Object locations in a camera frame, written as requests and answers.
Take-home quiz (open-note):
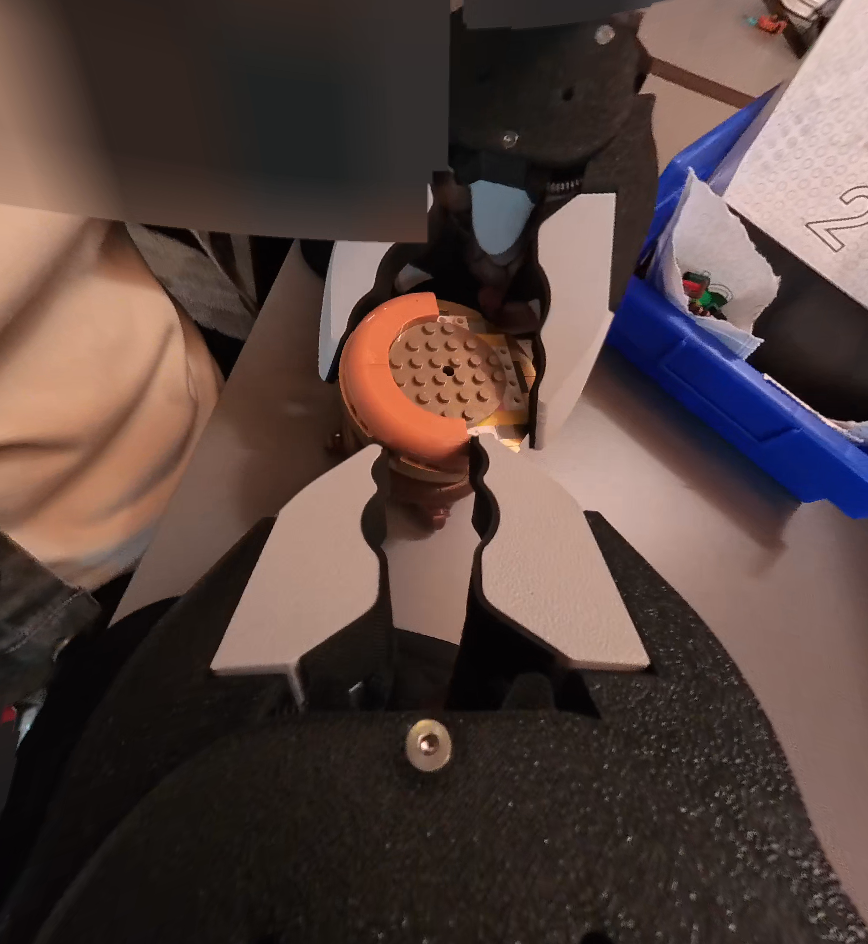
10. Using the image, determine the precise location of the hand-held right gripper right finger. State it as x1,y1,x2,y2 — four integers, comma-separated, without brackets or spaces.
467,435,654,672

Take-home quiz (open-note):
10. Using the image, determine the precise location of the black mesh chair seat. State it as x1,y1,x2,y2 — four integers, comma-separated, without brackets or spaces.
0,593,206,944

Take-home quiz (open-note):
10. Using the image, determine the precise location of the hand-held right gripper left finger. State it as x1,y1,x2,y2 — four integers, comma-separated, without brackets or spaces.
211,444,393,709

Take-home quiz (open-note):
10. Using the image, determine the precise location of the person's left hand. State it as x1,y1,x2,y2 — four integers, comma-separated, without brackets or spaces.
432,173,554,333

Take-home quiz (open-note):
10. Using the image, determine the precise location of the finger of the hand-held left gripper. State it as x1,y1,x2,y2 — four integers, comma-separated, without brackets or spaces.
526,189,619,451
318,240,407,383

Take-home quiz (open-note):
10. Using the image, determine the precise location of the pile of small lego pieces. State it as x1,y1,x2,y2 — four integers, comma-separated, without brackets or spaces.
681,271,735,320

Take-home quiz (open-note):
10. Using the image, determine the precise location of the lego flower pot model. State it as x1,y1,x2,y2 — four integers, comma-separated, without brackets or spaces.
338,293,549,532

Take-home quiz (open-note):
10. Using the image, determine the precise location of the white dotted paper bag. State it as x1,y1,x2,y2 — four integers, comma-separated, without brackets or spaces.
725,0,868,336

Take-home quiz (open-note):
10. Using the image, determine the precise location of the black bin divider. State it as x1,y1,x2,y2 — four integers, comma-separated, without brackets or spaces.
754,243,868,425

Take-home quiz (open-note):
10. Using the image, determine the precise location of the torn white paper bag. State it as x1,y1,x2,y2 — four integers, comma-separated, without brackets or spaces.
655,168,868,447

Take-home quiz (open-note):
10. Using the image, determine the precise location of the blue plastic bin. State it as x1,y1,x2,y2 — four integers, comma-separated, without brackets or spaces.
607,81,868,519

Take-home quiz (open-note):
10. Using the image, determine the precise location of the person's beige shirt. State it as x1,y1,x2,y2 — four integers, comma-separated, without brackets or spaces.
0,199,224,569

